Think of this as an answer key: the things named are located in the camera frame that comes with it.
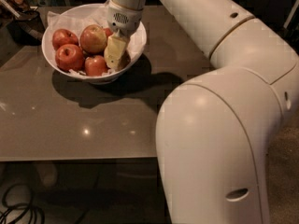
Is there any white bowl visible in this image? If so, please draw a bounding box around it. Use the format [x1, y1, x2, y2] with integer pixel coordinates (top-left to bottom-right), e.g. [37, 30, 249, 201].
[41, 3, 148, 86]

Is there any snack bags clutter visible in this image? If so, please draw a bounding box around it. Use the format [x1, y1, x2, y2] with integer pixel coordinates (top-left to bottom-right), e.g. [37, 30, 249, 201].
[0, 0, 30, 19]

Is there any large red-green apple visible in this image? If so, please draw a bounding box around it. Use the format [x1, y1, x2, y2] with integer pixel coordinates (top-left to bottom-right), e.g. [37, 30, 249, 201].
[79, 24, 107, 54]

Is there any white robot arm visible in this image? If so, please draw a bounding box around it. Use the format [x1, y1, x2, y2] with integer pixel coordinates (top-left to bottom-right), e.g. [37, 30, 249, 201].
[107, 0, 299, 224]

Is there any small red apple back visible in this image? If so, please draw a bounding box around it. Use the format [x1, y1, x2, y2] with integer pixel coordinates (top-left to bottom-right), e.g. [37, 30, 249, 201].
[104, 28, 113, 37]

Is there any red apple front left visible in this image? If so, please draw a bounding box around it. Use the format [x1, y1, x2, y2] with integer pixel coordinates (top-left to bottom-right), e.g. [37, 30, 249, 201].
[55, 44, 85, 72]

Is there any yellow-green apple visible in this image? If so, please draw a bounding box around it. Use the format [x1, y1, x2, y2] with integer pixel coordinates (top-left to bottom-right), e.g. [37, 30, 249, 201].
[107, 51, 131, 71]

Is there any white tissue paper liner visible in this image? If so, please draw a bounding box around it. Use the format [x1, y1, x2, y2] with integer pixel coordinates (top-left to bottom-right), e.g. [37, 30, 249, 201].
[46, 0, 145, 77]

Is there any red apple front centre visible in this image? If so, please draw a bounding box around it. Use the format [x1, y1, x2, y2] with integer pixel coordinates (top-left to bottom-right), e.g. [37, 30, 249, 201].
[84, 55, 107, 77]

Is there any red apple far left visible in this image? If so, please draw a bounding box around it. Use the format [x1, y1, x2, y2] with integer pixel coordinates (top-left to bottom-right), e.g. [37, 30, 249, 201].
[52, 29, 78, 50]

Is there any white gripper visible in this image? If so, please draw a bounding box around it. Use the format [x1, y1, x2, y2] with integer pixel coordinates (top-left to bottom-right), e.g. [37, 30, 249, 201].
[104, 0, 142, 62]

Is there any black basket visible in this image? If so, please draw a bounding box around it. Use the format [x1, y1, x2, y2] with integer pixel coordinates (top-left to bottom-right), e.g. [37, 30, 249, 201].
[7, 10, 45, 46]

